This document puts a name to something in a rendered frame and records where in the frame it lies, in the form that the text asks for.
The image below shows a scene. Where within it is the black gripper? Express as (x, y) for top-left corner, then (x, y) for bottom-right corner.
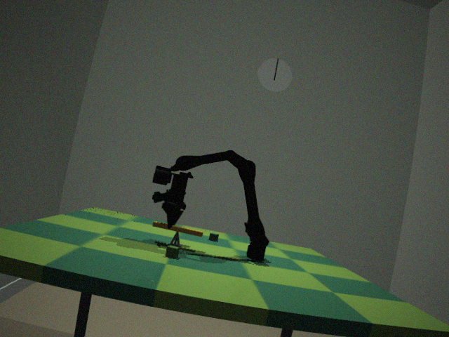
(162, 187), (186, 229)

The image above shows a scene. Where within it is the brown bar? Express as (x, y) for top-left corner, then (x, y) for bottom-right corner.
(152, 221), (203, 237)

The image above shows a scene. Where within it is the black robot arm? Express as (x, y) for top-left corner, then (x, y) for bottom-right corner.
(152, 150), (269, 261)

